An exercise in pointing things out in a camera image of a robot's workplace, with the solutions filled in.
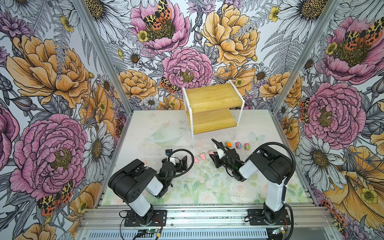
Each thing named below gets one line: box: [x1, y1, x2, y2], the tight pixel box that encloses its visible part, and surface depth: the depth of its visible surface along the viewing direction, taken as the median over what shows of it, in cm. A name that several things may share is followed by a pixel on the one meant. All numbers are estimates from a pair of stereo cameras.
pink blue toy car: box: [235, 142, 243, 150], surface depth 101 cm
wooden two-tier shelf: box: [182, 79, 245, 148], surface depth 86 cm
